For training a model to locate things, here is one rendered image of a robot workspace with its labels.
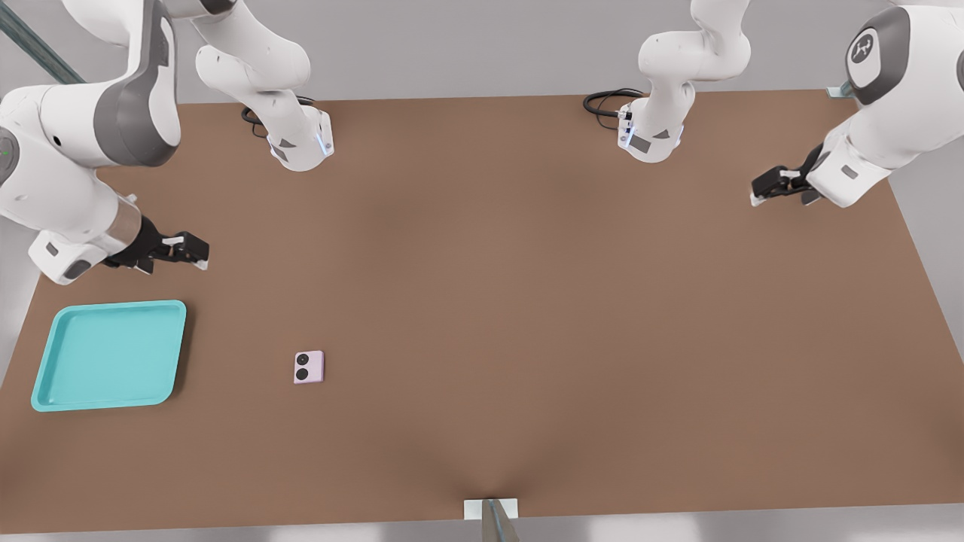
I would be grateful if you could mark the pale blue-green tray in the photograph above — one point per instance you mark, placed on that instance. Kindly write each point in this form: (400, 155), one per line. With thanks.
(109, 355)

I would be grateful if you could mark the small pale lilac phone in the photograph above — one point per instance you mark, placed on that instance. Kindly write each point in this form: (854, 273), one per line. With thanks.
(309, 367)

